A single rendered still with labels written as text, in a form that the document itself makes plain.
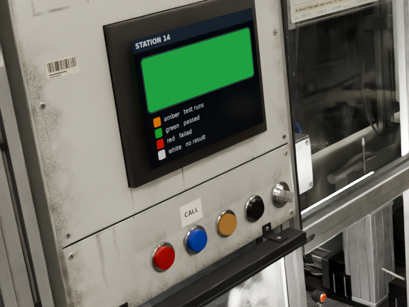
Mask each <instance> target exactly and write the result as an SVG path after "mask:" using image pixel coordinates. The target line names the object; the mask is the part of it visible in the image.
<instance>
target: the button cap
mask: <svg viewBox="0 0 409 307"><path fill-rule="evenodd" d="M207 240H208V237H207V234H206V233H205V232H204V231H203V230H195V231H194V232H192V234H191V236H190V238H189V247H190V248H191V250H193V251H195V252H200V251H202V250H203V249H204V248H205V246H206V243H207Z"/></svg>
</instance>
